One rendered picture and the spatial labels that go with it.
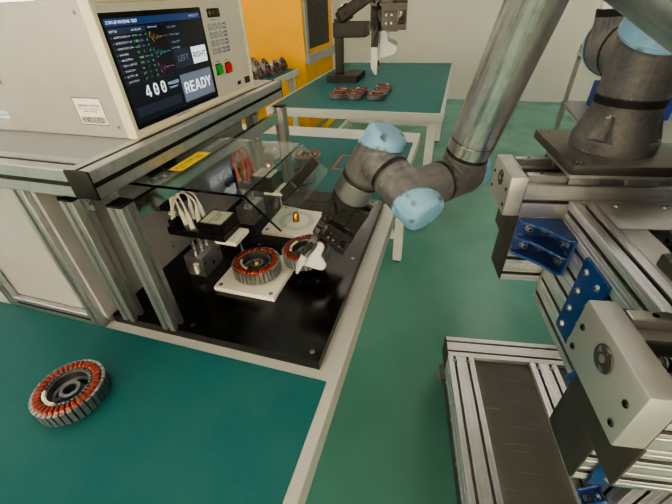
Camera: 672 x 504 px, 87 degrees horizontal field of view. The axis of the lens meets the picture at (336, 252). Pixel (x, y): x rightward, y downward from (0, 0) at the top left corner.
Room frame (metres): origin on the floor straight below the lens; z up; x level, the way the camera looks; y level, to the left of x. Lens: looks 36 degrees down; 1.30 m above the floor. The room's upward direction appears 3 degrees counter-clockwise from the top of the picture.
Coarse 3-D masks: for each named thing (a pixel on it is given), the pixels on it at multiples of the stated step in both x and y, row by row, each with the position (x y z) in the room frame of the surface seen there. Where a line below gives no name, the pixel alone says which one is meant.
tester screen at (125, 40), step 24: (120, 24) 0.66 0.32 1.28; (144, 24) 0.71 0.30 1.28; (168, 24) 0.77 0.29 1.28; (192, 24) 0.84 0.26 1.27; (120, 48) 0.65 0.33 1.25; (144, 48) 0.70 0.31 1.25; (168, 48) 0.75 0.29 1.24; (144, 72) 0.68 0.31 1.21; (168, 72) 0.74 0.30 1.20; (144, 96) 0.66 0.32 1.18; (168, 96) 0.72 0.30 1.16; (144, 120) 0.65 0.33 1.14
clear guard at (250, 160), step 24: (216, 144) 0.73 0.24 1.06; (240, 144) 0.73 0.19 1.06; (264, 144) 0.72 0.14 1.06; (288, 144) 0.71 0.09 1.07; (168, 168) 0.61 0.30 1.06; (192, 168) 0.61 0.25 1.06; (216, 168) 0.60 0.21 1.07; (240, 168) 0.60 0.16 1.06; (264, 168) 0.59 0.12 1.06; (288, 168) 0.62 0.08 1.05; (216, 192) 0.51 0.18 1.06; (240, 192) 0.50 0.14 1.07; (264, 192) 0.52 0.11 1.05; (264, 216) 0.48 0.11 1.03; (288, 216) 0.51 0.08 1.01
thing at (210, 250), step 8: (208, 240) 0.74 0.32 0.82; (208, 248) 0.70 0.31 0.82; (216, 248) 0.72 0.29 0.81; (184, 256) 0.68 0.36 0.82; (192, 256) 0.67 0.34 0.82; (200, 256) 0.67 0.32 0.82; (208, 256) 0.69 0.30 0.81; (216, 256) 0.71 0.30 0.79; (192, 264) 0.67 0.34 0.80; (200, 264) 0.66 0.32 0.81; (208, 264) 0.68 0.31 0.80; (216, 264) 0.70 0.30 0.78; (192, 272) 0.67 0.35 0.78; (200, 272) 0.67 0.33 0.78; (208, 272) 0.67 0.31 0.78
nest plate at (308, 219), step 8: (304, 216) 0.91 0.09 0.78; (312, 216) 0.91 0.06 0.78; (320, 216) 0.91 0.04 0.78; (288, 224) 0.87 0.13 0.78; (296, 224) 0.87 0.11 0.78; (304, 224) 0.87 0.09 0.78; (312, 224) 0.86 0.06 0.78; (264, 232) 0.84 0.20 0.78; (272, 232) 0.83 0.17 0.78; (280, 232) 0.83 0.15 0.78; (288, 232) 0.83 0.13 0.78; (296, 232) 0.82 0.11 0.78; (304, 232) 0.82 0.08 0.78; (312, 232) 0.82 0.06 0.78
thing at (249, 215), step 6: (240, 204) 0.92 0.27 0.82; (240, 210) 0.90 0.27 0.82; (246, 210) 0.90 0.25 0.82; (252, 210) 0.90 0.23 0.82; (240, 216) 0.90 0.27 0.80; (246, 216) 0.90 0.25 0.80; (252, 216) 0.89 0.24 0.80; (258, 216) 0.92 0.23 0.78; (240, 222) 0.90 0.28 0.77; (246, 222) 0.90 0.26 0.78; (252, 222) 0.89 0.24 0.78
